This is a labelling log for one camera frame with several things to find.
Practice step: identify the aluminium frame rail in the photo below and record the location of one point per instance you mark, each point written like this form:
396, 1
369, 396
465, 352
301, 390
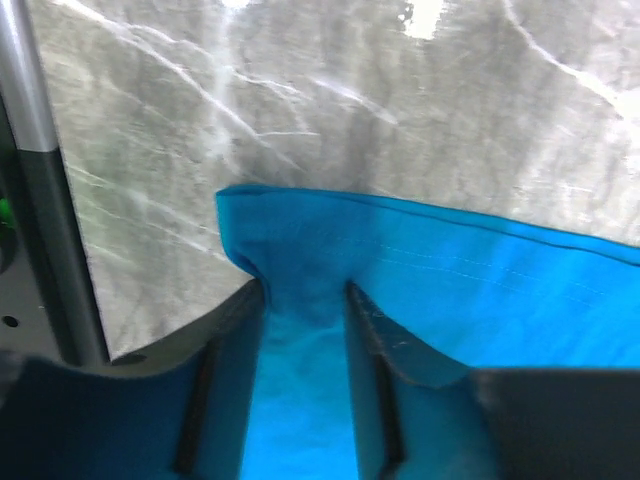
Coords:
23, 87

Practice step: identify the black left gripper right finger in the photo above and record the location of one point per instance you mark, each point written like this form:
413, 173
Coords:
419, 414

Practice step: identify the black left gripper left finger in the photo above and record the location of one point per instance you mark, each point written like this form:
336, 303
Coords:
176, 409

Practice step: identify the blue t shirt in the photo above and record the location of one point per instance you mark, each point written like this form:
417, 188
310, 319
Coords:
485, 291

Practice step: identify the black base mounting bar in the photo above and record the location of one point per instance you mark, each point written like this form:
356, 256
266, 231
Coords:
40, 201

